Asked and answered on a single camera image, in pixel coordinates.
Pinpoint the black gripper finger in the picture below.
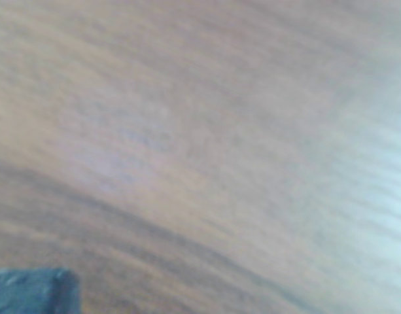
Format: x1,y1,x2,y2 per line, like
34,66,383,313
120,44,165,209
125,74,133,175
0,267,82,314

